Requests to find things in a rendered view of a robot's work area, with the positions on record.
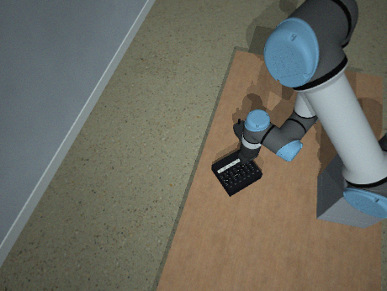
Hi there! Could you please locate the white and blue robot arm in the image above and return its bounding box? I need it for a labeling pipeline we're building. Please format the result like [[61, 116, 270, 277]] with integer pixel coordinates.
[[243, 0, 387, 218]]

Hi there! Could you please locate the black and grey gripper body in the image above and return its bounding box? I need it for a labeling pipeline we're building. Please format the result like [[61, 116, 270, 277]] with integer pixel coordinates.
[[233, 119, 262, 164]]

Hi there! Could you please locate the black lighting desk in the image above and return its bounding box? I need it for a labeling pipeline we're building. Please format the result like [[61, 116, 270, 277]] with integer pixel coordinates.
[[211, 150, 262, 196]]

